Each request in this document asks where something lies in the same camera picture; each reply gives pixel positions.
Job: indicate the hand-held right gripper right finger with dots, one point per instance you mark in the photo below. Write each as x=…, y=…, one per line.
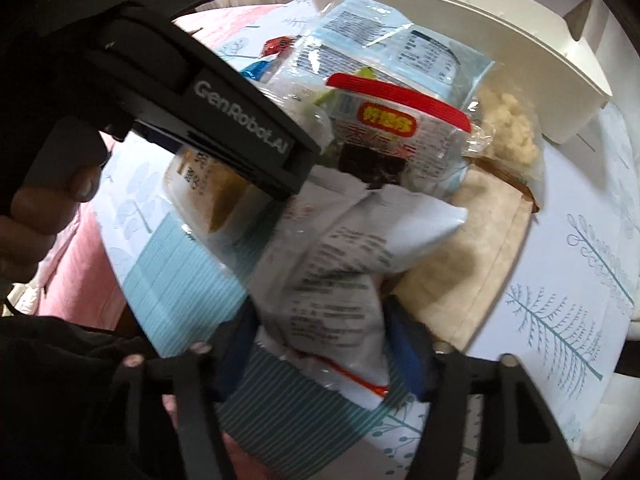
x=407, y=355

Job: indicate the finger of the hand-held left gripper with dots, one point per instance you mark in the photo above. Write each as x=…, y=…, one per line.
x=240, y=160

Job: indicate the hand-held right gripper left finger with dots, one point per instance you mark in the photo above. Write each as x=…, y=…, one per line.
x=240, y=345

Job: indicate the orange snack packet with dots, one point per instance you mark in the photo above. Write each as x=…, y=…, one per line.
x=220, y=195

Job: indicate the white snack packet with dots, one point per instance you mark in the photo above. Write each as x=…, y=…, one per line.
x=340, y=270

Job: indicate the white plastic storage box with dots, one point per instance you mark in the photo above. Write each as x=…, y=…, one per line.
x=450, y=15

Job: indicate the person's left hand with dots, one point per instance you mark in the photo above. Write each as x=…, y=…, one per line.
x=35, y=230

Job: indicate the clear packet with green print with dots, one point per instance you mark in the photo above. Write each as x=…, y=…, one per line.
x=300, y=110

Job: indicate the small blue snack packet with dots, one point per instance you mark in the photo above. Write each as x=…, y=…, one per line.
x=256, y=67

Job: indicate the small red snack packet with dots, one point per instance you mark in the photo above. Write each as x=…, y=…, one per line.
x=277, y=46

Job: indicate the red-topped snack packet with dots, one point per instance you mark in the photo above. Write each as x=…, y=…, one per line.
x=400, y=130

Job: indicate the tree print tablecloth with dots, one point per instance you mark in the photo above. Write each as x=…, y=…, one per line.
x=550, y=260

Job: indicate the pink blanket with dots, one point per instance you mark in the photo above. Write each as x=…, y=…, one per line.
x=85, y=270

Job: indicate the clear bag brown pastry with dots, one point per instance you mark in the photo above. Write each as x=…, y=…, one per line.
x=380, y=45

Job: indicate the person's black clothing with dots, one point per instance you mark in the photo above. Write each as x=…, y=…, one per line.
x=60, y=385

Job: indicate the clear packet of pale puffs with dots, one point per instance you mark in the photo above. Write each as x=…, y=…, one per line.
x=510, y=125

